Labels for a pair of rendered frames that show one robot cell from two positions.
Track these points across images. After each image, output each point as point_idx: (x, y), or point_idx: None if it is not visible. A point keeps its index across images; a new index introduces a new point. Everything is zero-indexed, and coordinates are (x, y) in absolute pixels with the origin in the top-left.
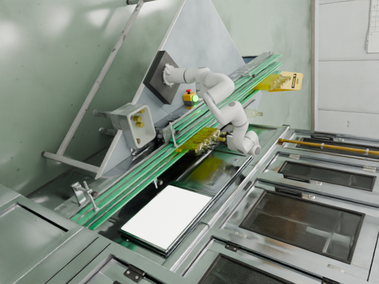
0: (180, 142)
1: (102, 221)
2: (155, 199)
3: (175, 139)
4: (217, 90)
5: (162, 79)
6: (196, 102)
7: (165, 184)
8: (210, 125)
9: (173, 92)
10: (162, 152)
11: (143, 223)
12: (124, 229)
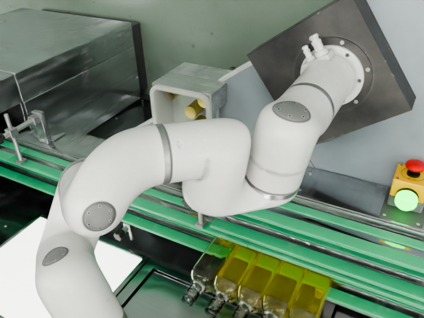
0: (212, 228)
1: (26, 183)
2: (100, 245)
3: (228, 216)
4: (64, 180)
5: (296, 72)
6: (406, 213)
7: (168, 256)
8: (394, 302)
9: (329, 129)
10: (180, 207)
11: (37, 242)
12: (36, 221)
